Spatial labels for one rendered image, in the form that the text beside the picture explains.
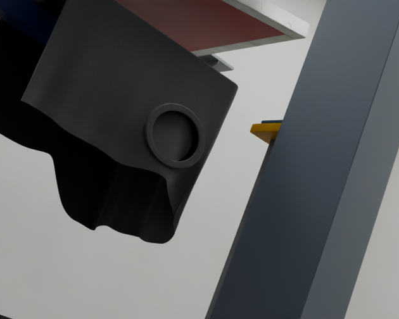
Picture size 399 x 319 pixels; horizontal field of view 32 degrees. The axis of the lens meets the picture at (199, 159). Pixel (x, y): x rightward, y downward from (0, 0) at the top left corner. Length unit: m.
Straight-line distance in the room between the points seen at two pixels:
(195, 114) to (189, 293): 2.88
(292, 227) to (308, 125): 0.21
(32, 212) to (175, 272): 1.01
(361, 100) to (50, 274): 2.81
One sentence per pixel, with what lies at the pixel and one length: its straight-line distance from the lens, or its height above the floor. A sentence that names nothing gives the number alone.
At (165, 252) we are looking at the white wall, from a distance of 4.30.
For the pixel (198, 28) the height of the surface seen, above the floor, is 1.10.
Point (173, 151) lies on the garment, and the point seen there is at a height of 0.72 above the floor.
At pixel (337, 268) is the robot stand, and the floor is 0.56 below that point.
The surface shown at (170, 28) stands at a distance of 1.96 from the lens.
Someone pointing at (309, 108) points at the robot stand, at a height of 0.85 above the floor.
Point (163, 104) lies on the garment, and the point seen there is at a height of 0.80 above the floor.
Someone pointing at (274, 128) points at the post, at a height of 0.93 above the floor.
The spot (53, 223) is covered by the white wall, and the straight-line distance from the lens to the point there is 3.92.
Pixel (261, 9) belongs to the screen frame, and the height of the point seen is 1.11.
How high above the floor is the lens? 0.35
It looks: 14 degrees up
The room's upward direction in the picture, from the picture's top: 21 degrees clockwise
